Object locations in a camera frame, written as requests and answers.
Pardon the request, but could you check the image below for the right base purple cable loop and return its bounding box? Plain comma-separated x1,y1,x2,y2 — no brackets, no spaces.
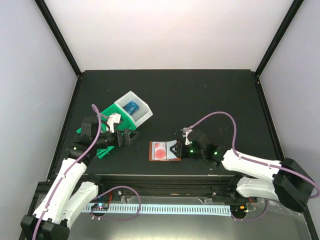
231,199,270,223

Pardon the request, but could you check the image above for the small circuit board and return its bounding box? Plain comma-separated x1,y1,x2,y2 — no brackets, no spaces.
91,202,109,212

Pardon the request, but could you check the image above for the black frame post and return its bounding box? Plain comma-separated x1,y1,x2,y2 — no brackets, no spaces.
255,0,304,77
34,0,82,78

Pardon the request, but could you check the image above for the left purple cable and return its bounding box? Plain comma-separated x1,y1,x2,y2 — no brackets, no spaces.
32,104,111,240

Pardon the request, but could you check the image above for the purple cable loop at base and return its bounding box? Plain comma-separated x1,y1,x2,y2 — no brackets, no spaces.
89,185,143,222

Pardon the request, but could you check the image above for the right black frame post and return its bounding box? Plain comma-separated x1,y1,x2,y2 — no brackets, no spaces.
255,0,304,77

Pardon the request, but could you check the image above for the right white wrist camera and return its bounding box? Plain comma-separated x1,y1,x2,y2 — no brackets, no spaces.
181,127,193,146

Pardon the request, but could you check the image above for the green bin near white bin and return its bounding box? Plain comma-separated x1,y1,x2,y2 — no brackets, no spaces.
101,103,137,131

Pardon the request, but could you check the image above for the black aluminium front rail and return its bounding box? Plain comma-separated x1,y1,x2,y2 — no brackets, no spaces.
47,174,276,203

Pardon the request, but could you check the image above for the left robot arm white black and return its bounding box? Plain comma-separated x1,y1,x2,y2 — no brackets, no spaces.
20,115,140,240

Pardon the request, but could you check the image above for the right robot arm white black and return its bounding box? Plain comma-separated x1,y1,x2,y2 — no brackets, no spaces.
168,129,316,213

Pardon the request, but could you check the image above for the white plastic bin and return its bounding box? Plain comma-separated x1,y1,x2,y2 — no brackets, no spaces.
114,91,153,128

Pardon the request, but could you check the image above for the red white card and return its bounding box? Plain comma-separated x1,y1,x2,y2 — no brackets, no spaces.
152,142,167,161

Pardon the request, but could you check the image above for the white slotted cable duct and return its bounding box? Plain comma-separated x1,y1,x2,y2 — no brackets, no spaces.
82,203,231,217

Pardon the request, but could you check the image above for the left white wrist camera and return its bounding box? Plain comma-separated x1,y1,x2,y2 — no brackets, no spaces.
106,113,121,133

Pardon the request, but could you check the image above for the brown leather card holder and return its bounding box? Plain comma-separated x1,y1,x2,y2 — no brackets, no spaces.
149,140,181,162

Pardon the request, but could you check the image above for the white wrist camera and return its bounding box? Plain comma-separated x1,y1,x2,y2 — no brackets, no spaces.
181,127,193,146
106,113,121,133

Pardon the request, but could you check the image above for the left black frame post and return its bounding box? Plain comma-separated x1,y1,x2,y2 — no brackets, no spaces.
34,0,82,78

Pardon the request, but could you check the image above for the green bin at end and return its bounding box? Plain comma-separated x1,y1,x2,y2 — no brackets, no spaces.
75,127,116,160

